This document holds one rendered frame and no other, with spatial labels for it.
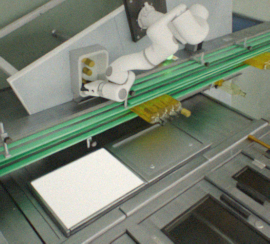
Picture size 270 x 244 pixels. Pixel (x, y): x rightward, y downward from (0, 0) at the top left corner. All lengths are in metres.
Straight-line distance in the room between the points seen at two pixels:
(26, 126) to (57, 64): 0.33
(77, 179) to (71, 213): 0.19
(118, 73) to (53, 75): 0.39
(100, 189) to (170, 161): 0.39
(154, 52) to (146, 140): 0.61
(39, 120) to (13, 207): 0.40
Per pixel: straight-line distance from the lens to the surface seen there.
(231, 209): 1.59
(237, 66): 2.58
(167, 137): 1.83
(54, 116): 1.65
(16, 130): 1.58
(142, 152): 1.71
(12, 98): 2.25
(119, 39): 1.82
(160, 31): 1.32
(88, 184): 1.54
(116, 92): 1.44
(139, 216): 1.45
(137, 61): 1.38
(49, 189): 1.53
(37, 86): 1.63
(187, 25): 1.37
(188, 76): 2.08
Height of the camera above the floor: 2.06
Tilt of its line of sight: 38 degrees down
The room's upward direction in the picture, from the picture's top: 124 degrees clockwise
